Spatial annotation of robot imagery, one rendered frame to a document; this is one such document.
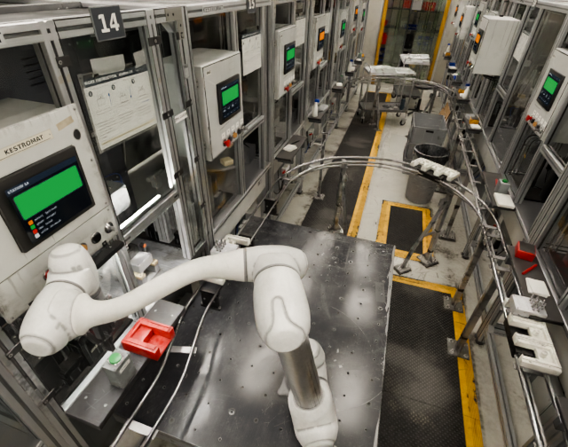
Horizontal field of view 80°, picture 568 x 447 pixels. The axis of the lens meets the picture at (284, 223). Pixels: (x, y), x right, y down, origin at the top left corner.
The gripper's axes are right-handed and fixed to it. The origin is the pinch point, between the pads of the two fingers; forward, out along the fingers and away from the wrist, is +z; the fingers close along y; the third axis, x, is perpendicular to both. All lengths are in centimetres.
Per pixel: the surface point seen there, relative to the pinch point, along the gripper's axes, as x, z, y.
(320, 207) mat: 20, 111, -274
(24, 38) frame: -10, -88, -19
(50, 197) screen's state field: -7, -52, -7
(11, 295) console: -9.5, -31.9, 11.6
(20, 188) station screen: -7, -58, -1
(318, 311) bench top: 59, 44, -73
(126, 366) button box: 2.8, 13.5, -0.7
